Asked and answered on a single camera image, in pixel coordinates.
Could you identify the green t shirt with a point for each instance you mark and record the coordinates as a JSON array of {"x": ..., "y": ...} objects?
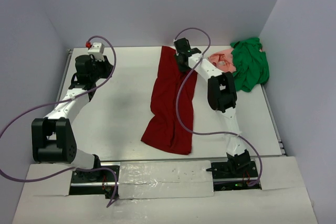
[{"x": 247, "y": 84}]

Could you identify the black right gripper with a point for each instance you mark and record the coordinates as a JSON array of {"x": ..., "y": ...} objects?
[{"x": 181, "y": 68}]

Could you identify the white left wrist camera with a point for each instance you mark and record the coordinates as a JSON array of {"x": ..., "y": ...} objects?
[{"x": 96, "y": 49}]

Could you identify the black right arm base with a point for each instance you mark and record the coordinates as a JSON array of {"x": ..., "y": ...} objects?
[{"x": 225, "y": 180}]

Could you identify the pink t shirt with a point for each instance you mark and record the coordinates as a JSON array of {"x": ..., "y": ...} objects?
[{"x": 223, "y": 62}]

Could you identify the aluminium table frame rail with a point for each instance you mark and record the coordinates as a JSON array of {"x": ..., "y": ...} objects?
[{"x": 280, "y": 142}]

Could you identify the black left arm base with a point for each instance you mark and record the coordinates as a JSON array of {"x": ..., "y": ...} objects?
[{"x": 92, "y": 183}]

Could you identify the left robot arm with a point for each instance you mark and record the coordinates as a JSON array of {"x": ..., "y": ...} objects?
[{"x": 53, "y": 140}]

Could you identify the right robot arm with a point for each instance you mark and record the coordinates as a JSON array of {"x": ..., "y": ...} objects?
[{"x": 221, "y": 97}]

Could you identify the white taped cover plate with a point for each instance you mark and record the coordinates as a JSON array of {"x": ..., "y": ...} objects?
[{"x": 154, "y": 180}]

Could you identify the red t shirt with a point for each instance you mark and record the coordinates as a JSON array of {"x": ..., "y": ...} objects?
[{"x": 164, "y": 131}]

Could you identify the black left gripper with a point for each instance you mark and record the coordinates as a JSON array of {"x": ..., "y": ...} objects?
[{"x": 105, "y": 64}]

